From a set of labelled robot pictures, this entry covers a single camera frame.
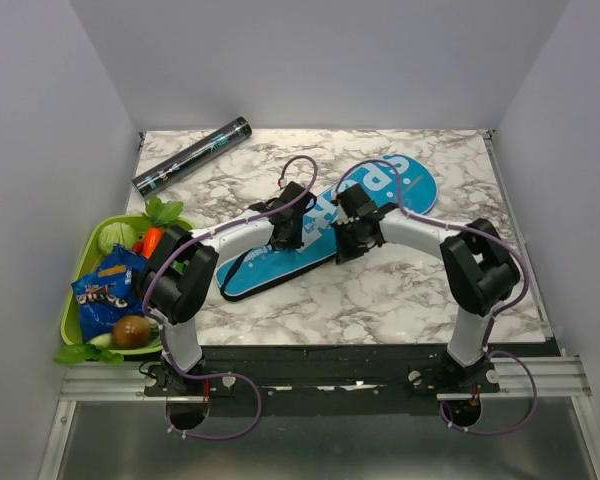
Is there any blue Sport racket bag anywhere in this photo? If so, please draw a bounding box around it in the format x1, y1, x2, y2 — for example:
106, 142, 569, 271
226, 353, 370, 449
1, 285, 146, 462
215, 154, 438, 302

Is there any black Boka shuttlecock tube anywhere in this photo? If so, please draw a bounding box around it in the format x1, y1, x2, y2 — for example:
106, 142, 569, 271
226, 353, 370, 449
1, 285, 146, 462
131, 117, 252, 200

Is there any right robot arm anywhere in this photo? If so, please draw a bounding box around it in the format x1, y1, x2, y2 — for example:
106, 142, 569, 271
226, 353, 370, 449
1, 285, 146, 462
332, 185, 521, 392

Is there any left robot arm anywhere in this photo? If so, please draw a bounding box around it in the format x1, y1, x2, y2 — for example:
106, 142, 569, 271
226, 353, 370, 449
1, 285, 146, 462
138, 182, 315, 395

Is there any toy orange carrot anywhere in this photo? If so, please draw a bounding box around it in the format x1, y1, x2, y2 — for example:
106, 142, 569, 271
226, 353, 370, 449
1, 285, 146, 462
141, 227, 164, 259

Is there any toy red chili pepper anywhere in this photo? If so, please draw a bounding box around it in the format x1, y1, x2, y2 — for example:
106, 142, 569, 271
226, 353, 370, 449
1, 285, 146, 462
131, 241, 144, 255

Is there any toy green cabbage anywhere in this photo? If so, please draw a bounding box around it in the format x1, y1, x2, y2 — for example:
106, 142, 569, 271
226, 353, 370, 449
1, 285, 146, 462
96, 222, 138, 255

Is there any blue Oreo snack bag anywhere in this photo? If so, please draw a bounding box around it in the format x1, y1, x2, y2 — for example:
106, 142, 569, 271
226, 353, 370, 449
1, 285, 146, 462
71, 245, 147, 342

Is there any toy brown kiwi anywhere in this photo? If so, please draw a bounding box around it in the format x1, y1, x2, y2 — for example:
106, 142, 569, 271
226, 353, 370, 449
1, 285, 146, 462
111, 315, 151, 350

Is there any green plastic tray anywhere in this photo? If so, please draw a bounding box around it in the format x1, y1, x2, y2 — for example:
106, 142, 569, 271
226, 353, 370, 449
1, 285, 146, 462
60, 212, 200, 356

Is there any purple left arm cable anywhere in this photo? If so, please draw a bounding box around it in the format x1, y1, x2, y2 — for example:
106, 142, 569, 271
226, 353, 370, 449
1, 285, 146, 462
142, 155, 319, 442

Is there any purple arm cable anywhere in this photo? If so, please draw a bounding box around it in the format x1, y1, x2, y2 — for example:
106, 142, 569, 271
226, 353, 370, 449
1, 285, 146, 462
337, 158, 539, 436
142, 155, 319, 442

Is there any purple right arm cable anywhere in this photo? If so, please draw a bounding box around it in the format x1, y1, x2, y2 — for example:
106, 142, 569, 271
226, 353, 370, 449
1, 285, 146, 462
337, 158, 539, 436

